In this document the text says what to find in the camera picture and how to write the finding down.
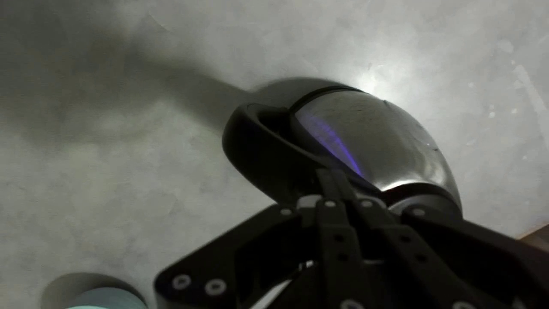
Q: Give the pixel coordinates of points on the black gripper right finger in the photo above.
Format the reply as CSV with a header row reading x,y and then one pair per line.
x,y
437,260

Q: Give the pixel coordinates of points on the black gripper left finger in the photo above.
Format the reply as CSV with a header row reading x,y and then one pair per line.
x,y
286,257

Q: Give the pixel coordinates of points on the teal green cup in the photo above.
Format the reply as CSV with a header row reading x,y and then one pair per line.
x,y
91,291

